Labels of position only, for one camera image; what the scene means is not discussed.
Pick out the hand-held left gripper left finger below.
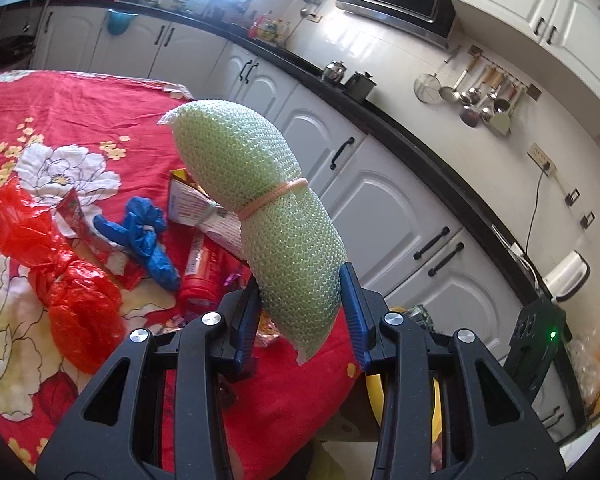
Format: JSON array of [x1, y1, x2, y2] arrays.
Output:
[[35, 280, 263, 480]]

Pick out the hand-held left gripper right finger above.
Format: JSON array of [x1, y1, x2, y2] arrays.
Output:
[[339, 261, 566, 480]]

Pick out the red plastic tube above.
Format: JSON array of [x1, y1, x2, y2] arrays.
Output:
[[179, 230, 241, 311]]

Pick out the blue plastic bag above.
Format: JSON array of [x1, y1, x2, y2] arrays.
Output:
[[94, 196, 182, 292]]

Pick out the paper packet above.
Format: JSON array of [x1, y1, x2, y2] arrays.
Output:
[[167, 167, 246, 261]]

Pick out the green foam net roll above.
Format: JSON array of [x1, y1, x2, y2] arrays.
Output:
[[157, 100, 348, 367]]

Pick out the red plastic bag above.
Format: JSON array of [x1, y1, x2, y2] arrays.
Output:
[[0, 177, 126, 375]]

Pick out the long red snack wrapper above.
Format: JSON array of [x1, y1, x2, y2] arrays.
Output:
[[55, 187, 146, 291]]

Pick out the clear plastic bag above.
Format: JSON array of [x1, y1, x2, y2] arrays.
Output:
[[570, 330, 600, 413]]

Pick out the small red wrapper scrap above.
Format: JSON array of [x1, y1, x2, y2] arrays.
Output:
[[162, 315, 201, 335]]

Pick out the white kitchen base cabinets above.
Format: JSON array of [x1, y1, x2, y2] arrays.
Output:
[[30, 5, 581, 441]]

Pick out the pink rubber band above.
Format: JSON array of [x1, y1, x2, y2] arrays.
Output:
[[237, 177, 308, 220]]

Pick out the black kitchen countertop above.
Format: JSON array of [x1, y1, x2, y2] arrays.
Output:
[[0, 0, 571, 311]]

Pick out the steel pot with lid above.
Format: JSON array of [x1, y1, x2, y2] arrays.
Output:
[[345, 71, 377, 102]]

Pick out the green spatula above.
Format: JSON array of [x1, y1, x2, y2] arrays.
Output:
[[490, 90, 521, 136]]

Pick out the steel ladle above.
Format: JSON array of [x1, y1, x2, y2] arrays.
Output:
[[439, 67, 473, 103]]

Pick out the steel teapot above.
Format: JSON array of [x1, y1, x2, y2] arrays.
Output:
[[322, 60, 348, 85]]

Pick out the steel spoon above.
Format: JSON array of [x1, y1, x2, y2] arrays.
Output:
[[460, 67, 486, 106]]

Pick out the red floral tablecloth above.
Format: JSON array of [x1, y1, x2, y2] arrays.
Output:
[[0, 70, 366, 476]]

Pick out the group of condiment bottles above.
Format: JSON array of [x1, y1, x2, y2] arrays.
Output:
[[249, 12, 291, 43]]

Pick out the blue hanging bin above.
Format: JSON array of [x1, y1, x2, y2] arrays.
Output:
[[106, 9, 137, 36]]

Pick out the white appliance black handle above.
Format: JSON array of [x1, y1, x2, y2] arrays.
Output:
[[542, 250, 591, 303]]

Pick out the white charger cable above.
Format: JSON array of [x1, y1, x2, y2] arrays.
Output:
[[495, 225, 546, 291]]

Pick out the black power cable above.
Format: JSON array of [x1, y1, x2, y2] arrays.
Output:
[[524, 162, 551, 258]]

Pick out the wall power socket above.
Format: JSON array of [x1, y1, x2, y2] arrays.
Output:
[[527, 142, 556, 176]]

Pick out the wire strainer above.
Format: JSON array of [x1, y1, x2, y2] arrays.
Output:
[[413, 57, 468, 104]]

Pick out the wall utensil rail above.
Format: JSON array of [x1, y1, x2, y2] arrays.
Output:
[[467, 45, 542, 101]]

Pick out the white wall cabinet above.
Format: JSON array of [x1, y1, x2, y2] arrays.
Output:
[[450, 0, 600, 123]]

